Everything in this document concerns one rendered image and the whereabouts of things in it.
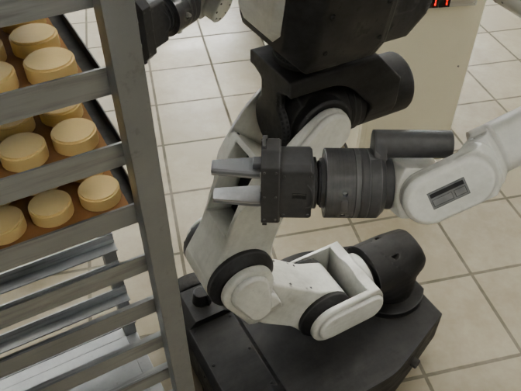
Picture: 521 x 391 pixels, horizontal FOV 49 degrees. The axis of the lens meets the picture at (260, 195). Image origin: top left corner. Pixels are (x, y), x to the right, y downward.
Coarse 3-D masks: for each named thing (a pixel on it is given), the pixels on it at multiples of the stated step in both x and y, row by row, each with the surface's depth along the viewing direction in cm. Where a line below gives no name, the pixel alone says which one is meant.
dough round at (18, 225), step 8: (0, 208) 67; (8, 208) 67; (16, 208) 67; (0, 216) 66; (8, 216) 66; (16, 216) 66; (0, 224) 65; (8, 224) 65; (16, 224) 65; (24, 224) 66; (0, 232) 64; (8, 232) 64; (16, 232) 65; (24, 232) 66; (0, 240) 64; (8, 240) 65
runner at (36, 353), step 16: (144, 304) 79; (96, 320) 76; (112, 320) 78; (128, 320) 79; (64, 336) 75; (80, 336) 76; (96, 336) 78; (16, 352) 76; (32, 352) 73; (48, 352) 75; (0, 368) 72; (16, 368) 74
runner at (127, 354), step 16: (160, 336) 85; (112, 352) 86; (128, 352) 84; (144, 352) 86; (80, 368) 84; (96, 368) 82; (112, 368) 84; (48, 384) 79; (64, 384) 81; (80, 384) 82
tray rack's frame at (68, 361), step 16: (112, 336) 150; (128, 336) 150; (80, 352) 146; (96, 352) 146; (32, 368) 143; (48, 368) 143; (64, 368) 143; (128, 368) 143; (144, 368) 143; (0, 384) 140; (16, 384) 140; (32, 384) 140; (96, 384) 140; (112, 384) 140; (160, 384) 140
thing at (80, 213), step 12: (72, 192) 72; (12, 204) 70; (24, 204) 70; (120, 204) 70; (24, 216) 69; (72, 216) 69; (84, 216) 69; (36, 228) 67; (48, 228) 67; (24, 240) 66
